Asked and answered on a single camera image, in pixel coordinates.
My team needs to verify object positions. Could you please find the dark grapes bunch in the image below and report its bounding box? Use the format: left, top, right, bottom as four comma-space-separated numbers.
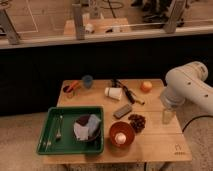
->
128, 114, 146, 133

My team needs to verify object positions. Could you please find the black cable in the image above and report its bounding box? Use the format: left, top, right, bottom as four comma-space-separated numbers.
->
181, 115, 213, 133

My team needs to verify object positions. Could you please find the orange fruit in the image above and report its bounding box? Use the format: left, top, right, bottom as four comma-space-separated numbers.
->
140, 81, 152, 93

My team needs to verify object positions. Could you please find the white paper cup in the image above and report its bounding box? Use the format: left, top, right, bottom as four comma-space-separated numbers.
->
105, 87, 122, 100

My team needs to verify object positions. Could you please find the black handled tool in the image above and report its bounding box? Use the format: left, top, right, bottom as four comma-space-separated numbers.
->
111, 79, 135, 104

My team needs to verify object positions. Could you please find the orange bowl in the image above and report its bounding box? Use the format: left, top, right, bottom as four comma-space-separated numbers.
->
109, 121, 135, 148

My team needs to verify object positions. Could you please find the dark bowl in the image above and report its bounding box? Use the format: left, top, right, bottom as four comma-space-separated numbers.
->
73, 114, 102, 143

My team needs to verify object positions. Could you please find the green plastic tray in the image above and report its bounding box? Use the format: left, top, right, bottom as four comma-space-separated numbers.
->
37, 106, 104, 155

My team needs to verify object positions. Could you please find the wooden table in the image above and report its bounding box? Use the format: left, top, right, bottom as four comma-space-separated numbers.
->
42, 78, 193, 166

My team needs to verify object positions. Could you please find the metal fork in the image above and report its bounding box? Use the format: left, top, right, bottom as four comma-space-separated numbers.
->
56, 115, 63, 140

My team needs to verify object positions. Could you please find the blue grey cloth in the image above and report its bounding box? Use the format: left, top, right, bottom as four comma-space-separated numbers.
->
73, 114, 102, 141

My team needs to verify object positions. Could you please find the white egg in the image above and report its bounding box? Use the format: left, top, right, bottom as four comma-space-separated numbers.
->
115, 133, 126, 144

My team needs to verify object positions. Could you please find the yellow banana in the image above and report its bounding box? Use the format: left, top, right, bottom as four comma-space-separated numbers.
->
133, 96, 145, 105

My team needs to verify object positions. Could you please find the blue cup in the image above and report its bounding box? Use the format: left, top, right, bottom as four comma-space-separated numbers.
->
82, 75, 93, 89

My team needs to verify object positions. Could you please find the metal spoon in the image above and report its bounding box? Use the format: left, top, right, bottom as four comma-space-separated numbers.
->
44, 116, 59, 150

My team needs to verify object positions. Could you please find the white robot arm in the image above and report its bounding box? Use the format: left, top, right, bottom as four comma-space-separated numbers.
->
160, 61, 213, 124

